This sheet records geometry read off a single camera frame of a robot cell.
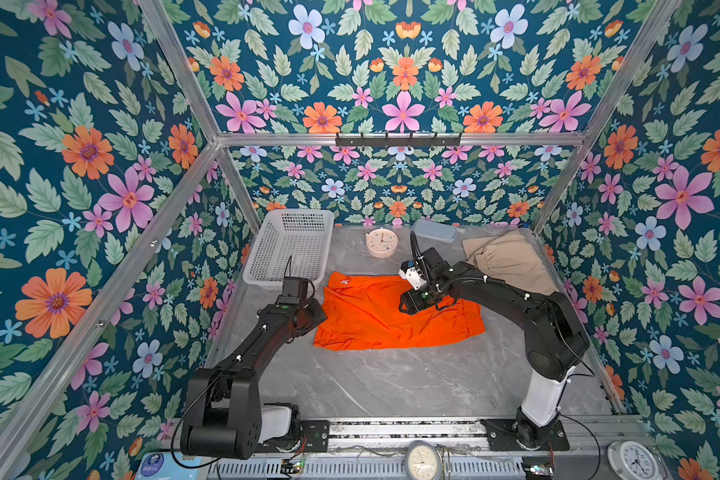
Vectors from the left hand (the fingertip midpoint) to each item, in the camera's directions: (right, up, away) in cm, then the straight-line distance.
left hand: (326, 307), depth 87 cm
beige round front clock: (+26, -31, -20) cm, 46 cm away
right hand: (+25, +2, +3) cm, 25 cm away
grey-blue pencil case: (+38, +25, +30) cm, 55 cm away
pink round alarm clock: (+16, +20, +24) cm, 36 cm away
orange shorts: (+11, -2, +8) cm, 13 cm away
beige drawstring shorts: (+63, +16, +19) cm, 68 cm away
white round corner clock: (+74, -32, -20) cm, 83 cm away
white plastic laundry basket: (-19, +20, +27) cm, 39 cm away
